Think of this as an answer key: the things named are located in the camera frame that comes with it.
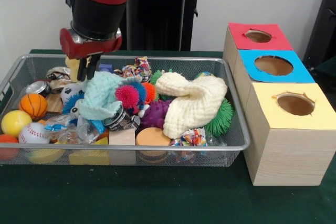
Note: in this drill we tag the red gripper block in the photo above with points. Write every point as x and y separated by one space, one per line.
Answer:
89 48

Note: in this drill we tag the pale yellow plush toy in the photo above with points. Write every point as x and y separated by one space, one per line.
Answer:
72 68

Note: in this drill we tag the mint waffle cloth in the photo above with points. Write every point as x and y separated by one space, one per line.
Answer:
102 93

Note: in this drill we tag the pink spiky ball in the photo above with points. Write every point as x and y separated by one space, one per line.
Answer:
126 96

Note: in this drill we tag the cream waffle cloth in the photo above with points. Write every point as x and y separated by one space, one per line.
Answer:
191 103

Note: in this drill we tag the shallow mesh bin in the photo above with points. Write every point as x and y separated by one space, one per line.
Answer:
131 147

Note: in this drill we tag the wooden box with three holes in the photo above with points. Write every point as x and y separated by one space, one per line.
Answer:
288 155

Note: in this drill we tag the black white soccer ball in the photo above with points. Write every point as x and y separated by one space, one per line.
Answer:
68 92

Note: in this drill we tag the orange toy basketball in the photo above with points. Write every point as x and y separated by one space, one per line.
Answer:
33 105

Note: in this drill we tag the plain wooden block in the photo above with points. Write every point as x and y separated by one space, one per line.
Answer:
122 137

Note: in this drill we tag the purple spiky toy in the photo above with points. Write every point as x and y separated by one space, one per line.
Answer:
156 115

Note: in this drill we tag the white baseball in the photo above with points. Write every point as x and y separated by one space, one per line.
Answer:
32 132

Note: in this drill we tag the yellow seamed ball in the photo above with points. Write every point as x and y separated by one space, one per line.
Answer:
15 123

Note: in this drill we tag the orange foam cylinder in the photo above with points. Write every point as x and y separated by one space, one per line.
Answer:
153 137

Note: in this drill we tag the dark green side tablecloth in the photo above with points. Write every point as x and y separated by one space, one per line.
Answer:
328 70

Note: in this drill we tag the black standing panel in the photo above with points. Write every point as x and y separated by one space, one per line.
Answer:
325 24

